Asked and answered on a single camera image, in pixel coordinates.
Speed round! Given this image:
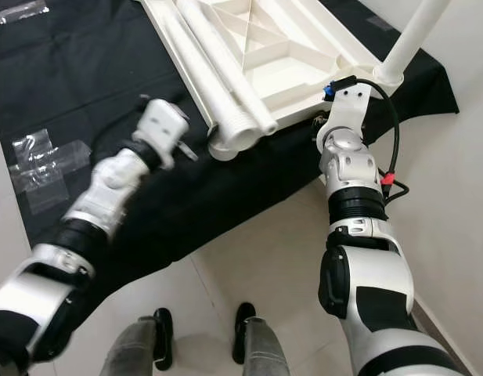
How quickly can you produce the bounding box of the white plastic children table top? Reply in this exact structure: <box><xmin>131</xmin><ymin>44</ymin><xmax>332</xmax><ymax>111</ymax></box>
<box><xmin>139</xmin><ymin>0</ymin><xmax>406</xmax><ymax>161</ymax></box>

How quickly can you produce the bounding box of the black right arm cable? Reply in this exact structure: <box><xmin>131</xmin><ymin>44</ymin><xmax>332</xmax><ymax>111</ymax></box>
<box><xmin>323</xmin><ymin>76</ymin><xmax>410</xmax><ymax>204</ymax></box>

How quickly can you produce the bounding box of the grey tape patch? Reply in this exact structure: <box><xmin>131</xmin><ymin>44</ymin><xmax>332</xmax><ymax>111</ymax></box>
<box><xmin>366</xmin><ymin>14</ymin><xmax>395</xmax><ymax>31</ymax></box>

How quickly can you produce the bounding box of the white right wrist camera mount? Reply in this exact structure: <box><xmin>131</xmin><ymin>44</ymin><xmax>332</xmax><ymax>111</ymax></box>
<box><xmin>318</xmin><ymin>76</ymin><xmax>373</xmax><ymax>154</ymax></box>

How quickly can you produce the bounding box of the black tablecloth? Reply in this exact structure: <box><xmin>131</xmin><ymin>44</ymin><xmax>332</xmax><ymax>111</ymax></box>
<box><xmin>0</xmin><ymin>0</ymin><xmax>461</xmax><ymax>291</ymax></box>

